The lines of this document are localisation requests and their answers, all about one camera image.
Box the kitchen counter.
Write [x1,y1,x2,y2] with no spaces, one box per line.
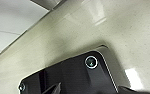
[0,0,64,62]

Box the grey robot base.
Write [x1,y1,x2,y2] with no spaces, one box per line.
[17,44,129,94]

